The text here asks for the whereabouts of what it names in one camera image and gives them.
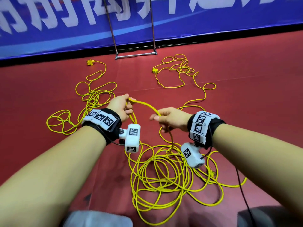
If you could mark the person's left forearm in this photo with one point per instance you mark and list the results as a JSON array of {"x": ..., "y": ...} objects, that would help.
[{"x": 47, "y": 182}]

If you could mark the metal rack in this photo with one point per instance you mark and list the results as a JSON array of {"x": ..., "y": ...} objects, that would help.
[{"x": 136, "y": 55}]

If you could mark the blue banner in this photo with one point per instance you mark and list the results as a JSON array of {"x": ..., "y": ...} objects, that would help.
[{"x": 227, "y": 16}]

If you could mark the black marker wristband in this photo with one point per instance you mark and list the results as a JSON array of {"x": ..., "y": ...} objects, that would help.
[
  {"x": 204, "y": 129},
  {"x": 102, "y": 123}
]

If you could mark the person's right hand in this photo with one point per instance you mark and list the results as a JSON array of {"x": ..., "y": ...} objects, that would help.
[{"x": 174, "y": 119}]

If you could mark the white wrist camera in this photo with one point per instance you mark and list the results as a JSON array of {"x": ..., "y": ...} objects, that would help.
[
  {"x": 191, "y": 154},
  {"x": 132, "y": 138}
]

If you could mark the person's left hand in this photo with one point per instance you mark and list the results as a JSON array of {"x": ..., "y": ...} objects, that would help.
[{"x": 120, "y": 107}]

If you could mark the person's right forearm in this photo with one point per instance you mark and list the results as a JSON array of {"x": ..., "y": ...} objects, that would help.
[{"x": 265, "y": 163}]

